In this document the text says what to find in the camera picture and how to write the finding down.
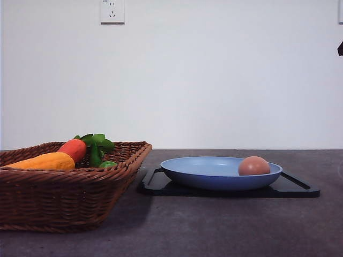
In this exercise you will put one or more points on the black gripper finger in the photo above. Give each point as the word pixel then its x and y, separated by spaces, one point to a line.
pixel 340 49

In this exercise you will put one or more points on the brown egg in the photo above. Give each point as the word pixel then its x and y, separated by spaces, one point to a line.
pixel 253 165

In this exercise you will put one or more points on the blue plate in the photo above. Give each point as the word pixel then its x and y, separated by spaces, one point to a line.
pixel 212 173

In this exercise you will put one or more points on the brown wicker basket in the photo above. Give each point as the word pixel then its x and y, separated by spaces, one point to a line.
pixel 67 200

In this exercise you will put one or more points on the black tray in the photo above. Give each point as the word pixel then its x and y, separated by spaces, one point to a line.
pixel 155 182

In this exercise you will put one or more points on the green leafy toy vegetable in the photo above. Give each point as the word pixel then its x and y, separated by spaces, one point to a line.
pixel 98 144

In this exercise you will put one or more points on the small green toy vegetable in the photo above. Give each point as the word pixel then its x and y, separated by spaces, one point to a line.
pixel 108 164

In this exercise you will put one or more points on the red-orange toy carrot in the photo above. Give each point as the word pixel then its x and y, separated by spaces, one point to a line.
pixel 75 148

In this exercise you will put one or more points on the yellow-orange toy vegetable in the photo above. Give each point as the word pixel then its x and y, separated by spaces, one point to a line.
pixel 56 160

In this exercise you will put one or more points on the white wall socket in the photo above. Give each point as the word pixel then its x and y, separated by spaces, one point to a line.
pixel 112 12

